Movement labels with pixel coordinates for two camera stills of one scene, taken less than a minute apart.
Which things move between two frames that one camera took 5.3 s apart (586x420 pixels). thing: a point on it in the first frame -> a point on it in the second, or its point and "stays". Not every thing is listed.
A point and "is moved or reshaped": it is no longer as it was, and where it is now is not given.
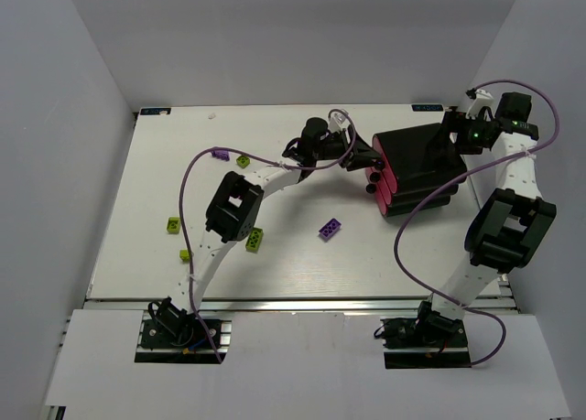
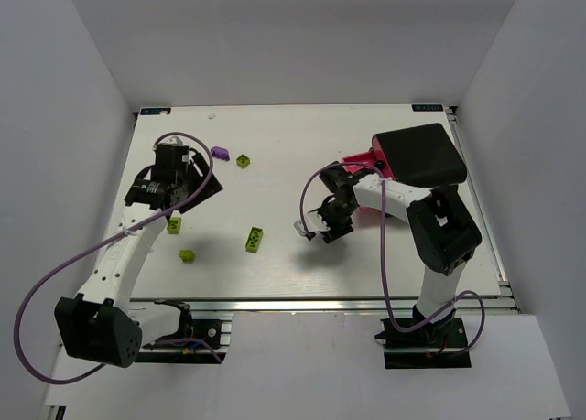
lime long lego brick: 254,241 stays
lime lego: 173,225 stays
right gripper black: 448,128 -> 333,220
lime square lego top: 243,161 stays
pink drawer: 377,177 is moved or reshaped
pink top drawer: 385,166 stays
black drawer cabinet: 413,163 stays
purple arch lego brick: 222,155 stays
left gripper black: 347,149 -> 201,182
